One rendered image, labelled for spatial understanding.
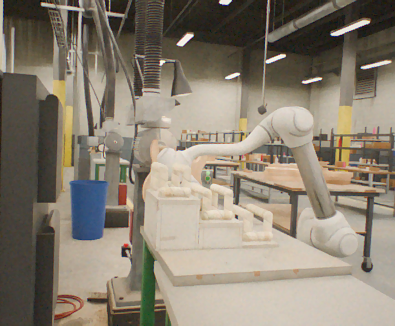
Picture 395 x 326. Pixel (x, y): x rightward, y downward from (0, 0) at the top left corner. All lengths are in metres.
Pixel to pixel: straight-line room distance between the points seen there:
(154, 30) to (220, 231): 1.33
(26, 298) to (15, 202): 0.04
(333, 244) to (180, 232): 0.86
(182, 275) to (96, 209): 3.96
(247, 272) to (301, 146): 0.83
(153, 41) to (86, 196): 3.02
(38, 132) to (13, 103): 0.02
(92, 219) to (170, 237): 3.76
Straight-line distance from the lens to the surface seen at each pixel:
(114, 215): 5.71
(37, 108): 0.19
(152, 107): 2.06
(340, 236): 1.89
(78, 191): 4.96
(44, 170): 0.20
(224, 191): 1.38
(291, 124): 1.73
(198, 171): 2.19
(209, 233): 1.32
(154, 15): 2.31
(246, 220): 1.40
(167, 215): 1.27
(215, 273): 1.11
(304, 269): 1.23
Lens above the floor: 1.29
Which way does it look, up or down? 3 degrees down
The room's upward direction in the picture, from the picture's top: 3 degrees clockwise
